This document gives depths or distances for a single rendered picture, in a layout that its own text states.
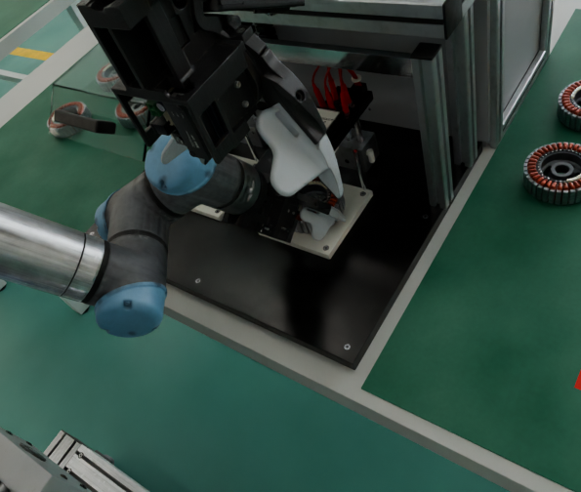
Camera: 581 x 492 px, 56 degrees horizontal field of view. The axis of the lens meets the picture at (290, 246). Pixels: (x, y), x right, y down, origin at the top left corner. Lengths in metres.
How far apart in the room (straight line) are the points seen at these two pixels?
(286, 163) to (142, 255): 0.30
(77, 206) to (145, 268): 0.67
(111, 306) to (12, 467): 0.19
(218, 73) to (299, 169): 0.09
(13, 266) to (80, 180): 0.76
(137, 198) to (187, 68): 0.37
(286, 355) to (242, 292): 0.14
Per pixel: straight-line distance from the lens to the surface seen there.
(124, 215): 0.70
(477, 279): 0.86
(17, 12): 2.49
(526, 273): 0.87
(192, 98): 0.34
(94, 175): 1.35
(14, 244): 0.61
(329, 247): 0.89
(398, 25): 0.75
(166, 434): 1.77
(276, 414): 1.66
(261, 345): 0.87
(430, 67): 0.74
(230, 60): 0.37
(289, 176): 0.39
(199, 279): 0.95
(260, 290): 0.89
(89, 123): 0.87
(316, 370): 0.82
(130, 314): 0.63
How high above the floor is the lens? 1.46
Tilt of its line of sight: 48 degrees down
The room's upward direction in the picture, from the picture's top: 24 degrees counter-clockwise
